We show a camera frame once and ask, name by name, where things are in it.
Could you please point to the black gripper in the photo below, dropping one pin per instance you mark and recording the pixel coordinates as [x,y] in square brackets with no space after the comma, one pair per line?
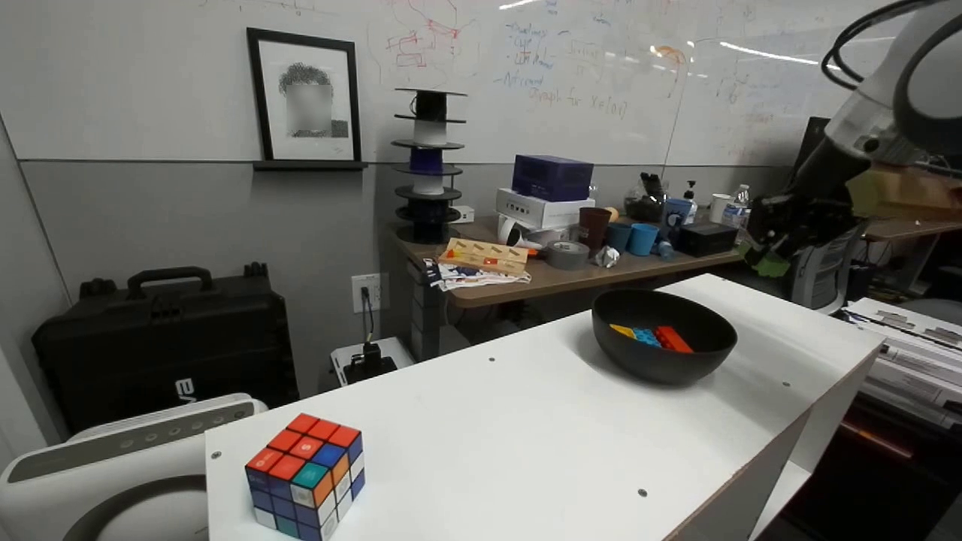
[828,259]

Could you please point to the framed portrait picture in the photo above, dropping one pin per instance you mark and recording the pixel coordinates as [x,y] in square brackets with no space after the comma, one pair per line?
[304,100]

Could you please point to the yellow toy block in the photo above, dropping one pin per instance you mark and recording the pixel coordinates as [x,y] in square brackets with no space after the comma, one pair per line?
[621,329]

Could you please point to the crumpled silver foil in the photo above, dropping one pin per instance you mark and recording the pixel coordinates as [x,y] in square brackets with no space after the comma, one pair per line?
[607,257]

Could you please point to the blue toy block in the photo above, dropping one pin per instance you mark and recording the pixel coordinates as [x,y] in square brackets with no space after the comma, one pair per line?
[648,339]

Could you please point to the white cardboard box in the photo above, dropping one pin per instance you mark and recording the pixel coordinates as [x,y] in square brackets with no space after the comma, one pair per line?
[536,213]

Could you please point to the white mug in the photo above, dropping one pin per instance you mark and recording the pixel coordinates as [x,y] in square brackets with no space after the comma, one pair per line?
[721,208]

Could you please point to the dark red mug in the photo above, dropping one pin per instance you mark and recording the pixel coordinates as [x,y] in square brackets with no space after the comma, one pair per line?
[597,226]

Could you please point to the printed paper sheets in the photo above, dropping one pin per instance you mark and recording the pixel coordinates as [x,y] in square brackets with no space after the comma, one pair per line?
[469,277]

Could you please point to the stack of filament spools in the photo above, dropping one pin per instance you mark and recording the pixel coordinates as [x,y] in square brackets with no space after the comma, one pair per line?
[427,167]

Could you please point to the wooden desk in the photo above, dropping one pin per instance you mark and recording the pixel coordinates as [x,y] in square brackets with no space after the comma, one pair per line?
[543,287]

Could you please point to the white wall outlet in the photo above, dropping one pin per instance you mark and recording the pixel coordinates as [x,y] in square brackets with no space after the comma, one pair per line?
[366,292]

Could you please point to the black bowl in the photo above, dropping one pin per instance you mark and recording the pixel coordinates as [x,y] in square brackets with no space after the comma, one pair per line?
[664,365]

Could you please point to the dark blue box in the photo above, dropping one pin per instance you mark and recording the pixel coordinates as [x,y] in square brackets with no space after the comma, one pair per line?
[552,180]

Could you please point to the grey duct tape roll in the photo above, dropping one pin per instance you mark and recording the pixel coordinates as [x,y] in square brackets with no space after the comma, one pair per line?
[565,254]

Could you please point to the green toy block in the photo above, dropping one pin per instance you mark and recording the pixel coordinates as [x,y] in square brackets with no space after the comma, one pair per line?
[775,267]

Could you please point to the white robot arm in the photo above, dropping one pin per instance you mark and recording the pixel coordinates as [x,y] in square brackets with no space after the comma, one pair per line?
[872,123]

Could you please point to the Rubik's cube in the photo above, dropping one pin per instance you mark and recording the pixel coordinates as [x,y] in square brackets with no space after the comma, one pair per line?
[304,476]

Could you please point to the whiteboard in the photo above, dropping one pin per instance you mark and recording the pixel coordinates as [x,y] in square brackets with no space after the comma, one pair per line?
[561,71]

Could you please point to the orange toy block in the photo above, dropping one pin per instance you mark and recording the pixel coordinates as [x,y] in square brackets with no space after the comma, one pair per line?
[674,341]

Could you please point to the white plastic appliance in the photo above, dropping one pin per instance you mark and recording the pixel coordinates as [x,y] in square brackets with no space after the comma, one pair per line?
[120,452]

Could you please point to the yellow game box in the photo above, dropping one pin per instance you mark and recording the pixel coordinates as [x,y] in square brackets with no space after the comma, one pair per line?
[484,257]

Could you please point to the blue cup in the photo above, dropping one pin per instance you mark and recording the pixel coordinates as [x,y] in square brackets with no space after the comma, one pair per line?
[641,240]

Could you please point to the black hard case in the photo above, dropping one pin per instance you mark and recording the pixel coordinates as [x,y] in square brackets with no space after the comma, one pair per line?
[166,347]

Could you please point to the white power box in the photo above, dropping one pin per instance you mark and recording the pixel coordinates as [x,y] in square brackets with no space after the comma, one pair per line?
[368,362]

